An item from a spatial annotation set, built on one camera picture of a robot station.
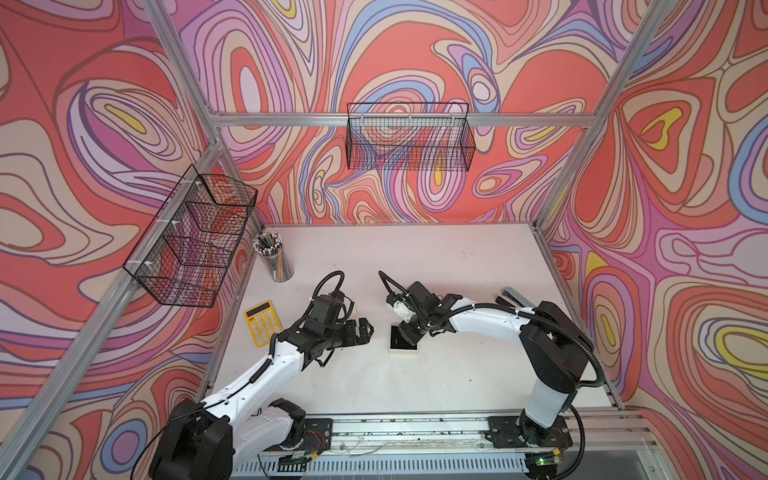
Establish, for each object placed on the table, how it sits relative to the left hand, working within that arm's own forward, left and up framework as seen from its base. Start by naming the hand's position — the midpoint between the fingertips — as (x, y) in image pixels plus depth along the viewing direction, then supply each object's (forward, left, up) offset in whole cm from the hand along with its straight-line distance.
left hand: (364, 332), depth 83 cm
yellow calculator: (+6, +32, -6) cm, 33 cm away
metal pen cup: (+24, +30, +10) cm, 39 cm away
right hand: (+1, -13, -6) cm, 14 cm away
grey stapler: (+15, -47, -4) cm, 50 cm away
